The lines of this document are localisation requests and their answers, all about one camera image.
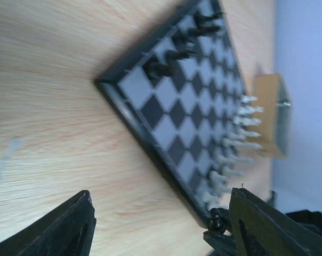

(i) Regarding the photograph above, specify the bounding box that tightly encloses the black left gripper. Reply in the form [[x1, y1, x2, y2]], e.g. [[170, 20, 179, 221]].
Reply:
[[203, 187, 322, 256]]

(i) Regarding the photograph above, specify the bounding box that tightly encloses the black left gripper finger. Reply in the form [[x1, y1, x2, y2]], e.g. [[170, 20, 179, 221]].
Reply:
[[0, 190, 96, 255]]

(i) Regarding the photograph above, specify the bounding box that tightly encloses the black white chess board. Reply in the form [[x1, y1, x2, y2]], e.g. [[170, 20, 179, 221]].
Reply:
[[94, 1, 245, 227]]

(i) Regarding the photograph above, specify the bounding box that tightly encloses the black chess piece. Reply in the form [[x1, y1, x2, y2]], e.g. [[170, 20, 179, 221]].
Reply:
[[194, 12, 225, 27], [187, 25, 223, 38], [146, 61, 175, 79]]

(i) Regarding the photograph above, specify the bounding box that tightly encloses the metal tray of white pieces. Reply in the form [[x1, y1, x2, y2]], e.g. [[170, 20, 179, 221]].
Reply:
[[249, 73, 292, 158]]

